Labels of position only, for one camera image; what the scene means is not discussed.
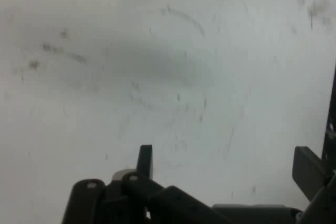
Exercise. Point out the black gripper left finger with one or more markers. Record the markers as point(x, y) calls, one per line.
point(136, 195)

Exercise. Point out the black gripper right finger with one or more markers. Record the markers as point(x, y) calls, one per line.
point(312, 176)

